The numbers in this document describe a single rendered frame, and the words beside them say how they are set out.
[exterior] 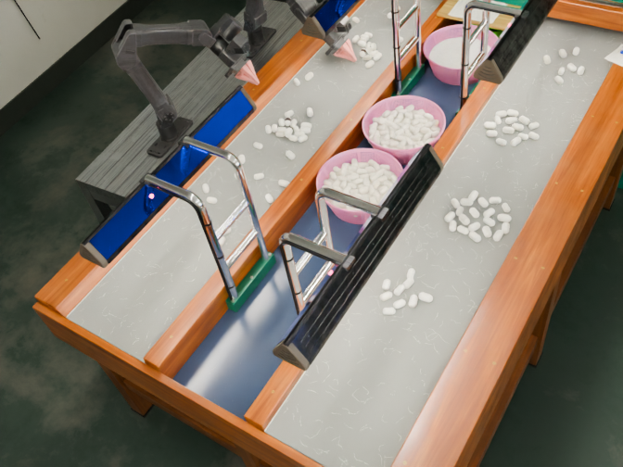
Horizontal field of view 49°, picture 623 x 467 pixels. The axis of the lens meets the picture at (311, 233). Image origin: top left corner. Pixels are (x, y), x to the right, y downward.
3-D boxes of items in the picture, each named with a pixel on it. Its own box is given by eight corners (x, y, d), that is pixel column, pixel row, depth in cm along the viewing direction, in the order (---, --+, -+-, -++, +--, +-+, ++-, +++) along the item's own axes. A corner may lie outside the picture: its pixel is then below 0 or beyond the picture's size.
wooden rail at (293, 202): (155, 378, 181) (142, 358, 173) (447, 18, 270) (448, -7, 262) (170, 387, 179) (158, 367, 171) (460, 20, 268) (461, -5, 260)
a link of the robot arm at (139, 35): (206, 17, 220) (109, 19, 209) (213, 30, 215) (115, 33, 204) (204, 50, 229) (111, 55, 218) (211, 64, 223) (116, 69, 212)
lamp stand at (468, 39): (454, 121, 228) (459, 2, 194) (479, 87, 238) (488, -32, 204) (509, 137, 220) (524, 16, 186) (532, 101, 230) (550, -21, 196)
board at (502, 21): (436, 16, 253) (436, 13, 252) (453, -5, 261) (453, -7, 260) (522, 34, 239) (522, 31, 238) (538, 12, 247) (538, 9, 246)
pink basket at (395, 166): (303, 214, 210) (298, 194, 203) (347, 159, 223) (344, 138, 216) (379, 245, 198) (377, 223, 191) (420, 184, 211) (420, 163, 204)
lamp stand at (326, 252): (298, 343, 180) (269, 236, 146) (337, 288, 190) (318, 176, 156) (361, 373, 172) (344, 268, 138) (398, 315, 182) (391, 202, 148)
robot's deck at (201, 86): (79, 187, 238) (74, 179, 235) (256, 5, 300) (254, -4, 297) (299, 267, 202) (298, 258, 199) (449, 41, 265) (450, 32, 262)
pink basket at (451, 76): (435, 97, 237) (435, 75, 230) (414, 55, 255) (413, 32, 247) (509, 82, 238) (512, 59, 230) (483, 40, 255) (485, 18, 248)
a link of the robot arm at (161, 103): (176, 106, 238) (124, 35, 213) (181, 117, 234) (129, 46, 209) (160, 115, 239) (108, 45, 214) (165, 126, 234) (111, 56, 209)
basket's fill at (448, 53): (418, 76, 245) (418, 63, 240) (445, 42, 256) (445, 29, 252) (476, 92, 235) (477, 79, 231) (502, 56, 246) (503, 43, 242)
